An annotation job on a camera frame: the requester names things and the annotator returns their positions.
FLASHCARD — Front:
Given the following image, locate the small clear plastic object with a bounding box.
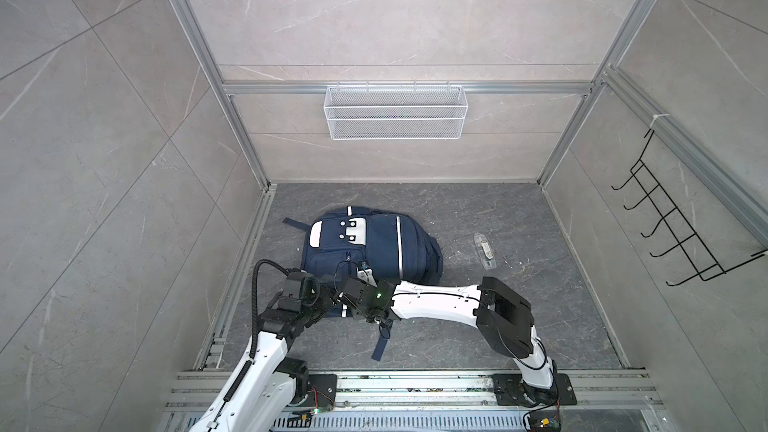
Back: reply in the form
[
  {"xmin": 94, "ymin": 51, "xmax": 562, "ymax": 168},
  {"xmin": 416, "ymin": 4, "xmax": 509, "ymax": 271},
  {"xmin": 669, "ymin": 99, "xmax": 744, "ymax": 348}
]
[{"xmin": 474, "ymin": 233, "xmax": 497, "ymax": 270}]

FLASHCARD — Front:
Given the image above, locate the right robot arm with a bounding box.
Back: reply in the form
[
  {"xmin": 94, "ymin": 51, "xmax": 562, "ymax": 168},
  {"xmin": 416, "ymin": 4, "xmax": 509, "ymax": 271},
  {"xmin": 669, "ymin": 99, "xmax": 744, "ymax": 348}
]
[{"xmin": 337, "ymin": 276, "xmax": 559, "ymax": 407}]

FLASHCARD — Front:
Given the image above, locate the white wire mesh basket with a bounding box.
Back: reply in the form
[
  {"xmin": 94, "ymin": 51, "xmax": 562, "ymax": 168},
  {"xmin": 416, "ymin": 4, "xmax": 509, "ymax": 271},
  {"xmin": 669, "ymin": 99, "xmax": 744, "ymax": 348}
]
[{"xmin": 323, "ymin": 84, "xmax": 469, "ymax": 141}]

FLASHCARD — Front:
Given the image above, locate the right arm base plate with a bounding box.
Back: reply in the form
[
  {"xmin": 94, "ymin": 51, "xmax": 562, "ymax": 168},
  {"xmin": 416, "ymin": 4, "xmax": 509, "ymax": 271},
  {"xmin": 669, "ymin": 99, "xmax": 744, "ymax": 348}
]
[{"xmin": 492, "ymin": 373, "xmax": 577, "ymax": 408}]

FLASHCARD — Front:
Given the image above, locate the aluminium front rail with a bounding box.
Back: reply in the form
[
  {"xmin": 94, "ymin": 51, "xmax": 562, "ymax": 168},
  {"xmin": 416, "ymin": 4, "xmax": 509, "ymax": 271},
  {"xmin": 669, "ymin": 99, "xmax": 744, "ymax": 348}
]
[{"xmin": 157, "ymin": 370, "xmax": 677, "ymax": 431}]

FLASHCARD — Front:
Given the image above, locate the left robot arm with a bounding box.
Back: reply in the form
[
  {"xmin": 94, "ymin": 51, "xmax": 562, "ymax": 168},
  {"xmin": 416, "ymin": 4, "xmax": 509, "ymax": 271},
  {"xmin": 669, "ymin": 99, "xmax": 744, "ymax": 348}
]
[{"xmin": 191, "ymin": 259, "xmax": 338, "ymax": 431}]

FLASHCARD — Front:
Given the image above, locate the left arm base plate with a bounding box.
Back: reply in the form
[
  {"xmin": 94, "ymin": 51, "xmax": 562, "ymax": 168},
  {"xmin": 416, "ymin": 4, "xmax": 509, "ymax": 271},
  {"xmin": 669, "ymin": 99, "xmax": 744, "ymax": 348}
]
[{"xmin": 289, "ymin": 374, "xmax": 338, "ymax": 411}]

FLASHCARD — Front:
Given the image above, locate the black wire hook rack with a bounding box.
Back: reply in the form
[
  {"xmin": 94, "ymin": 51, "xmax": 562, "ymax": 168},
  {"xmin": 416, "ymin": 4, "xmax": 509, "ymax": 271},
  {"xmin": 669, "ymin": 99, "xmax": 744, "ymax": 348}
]
[{"xmin": 611, "ymin": 129, "xmax": 767, "ymax": 287}]

